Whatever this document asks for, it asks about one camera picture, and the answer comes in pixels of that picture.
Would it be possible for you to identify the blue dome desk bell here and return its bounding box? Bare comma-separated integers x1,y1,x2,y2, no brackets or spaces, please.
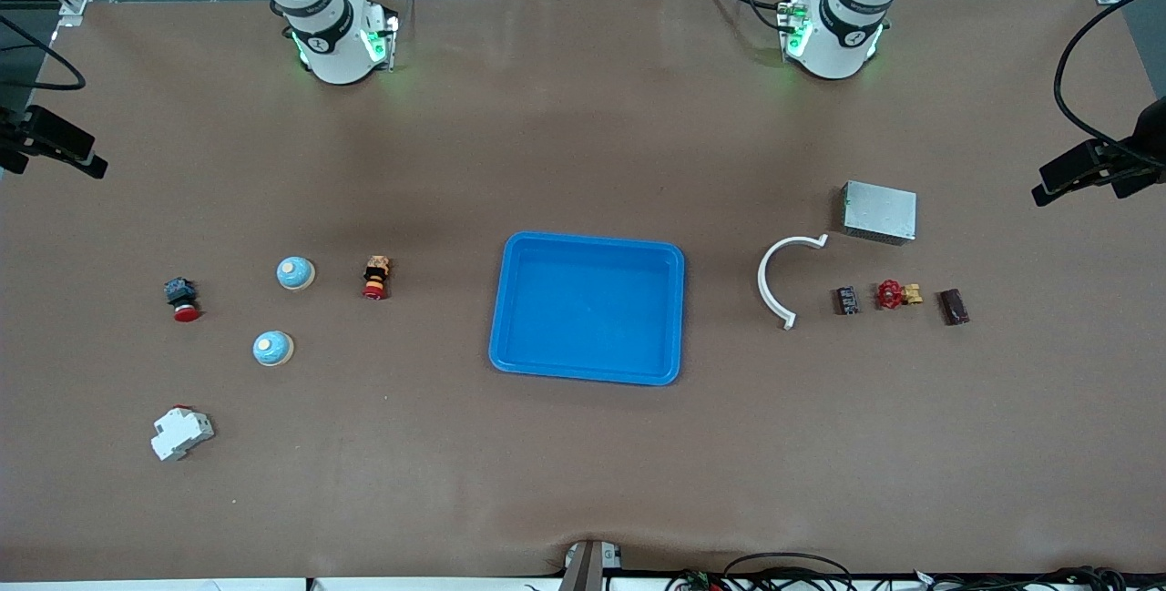
252,330,294,368
277,257,317,292

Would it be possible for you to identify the red mushroom push button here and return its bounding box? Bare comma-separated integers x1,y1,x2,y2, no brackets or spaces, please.
164,277,201,323

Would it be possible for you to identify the grey metal box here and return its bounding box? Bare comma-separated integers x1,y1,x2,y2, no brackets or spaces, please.
840,180,918,247

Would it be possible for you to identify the red handwheel brass valve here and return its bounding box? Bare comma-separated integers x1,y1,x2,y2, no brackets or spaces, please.
875,279,924,311

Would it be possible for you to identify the white circuit breaker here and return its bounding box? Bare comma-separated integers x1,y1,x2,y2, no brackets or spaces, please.
150,405,216,463

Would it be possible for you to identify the white curved plastic clamp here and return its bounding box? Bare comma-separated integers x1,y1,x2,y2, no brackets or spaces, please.
757,234,830,331

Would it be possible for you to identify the blue plastic tray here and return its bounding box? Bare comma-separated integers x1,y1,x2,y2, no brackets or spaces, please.
488,231,686,387

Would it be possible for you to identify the brown table cover sheet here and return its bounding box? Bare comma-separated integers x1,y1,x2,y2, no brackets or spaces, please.
0,0,1166,581

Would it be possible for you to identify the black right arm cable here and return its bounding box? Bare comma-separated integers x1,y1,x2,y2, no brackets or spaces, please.
0,15,86,91

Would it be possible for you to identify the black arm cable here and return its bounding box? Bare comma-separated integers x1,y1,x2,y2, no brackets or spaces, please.
1054,0,1166,159
0,15,86,91

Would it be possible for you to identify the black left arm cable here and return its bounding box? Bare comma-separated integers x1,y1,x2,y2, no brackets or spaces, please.
1054,0,1166,159

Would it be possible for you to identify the orange red button switch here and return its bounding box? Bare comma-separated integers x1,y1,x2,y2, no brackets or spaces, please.
362,255,393,301

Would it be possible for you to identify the black cable bundle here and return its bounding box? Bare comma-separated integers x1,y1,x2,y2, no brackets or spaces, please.
665,566,1166,591

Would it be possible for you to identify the looped black cable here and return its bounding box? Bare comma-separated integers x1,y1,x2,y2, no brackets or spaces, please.
722,552,855,591

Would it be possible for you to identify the grey metal edge bracket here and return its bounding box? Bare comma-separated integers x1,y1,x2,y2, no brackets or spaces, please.
561,539,624,591

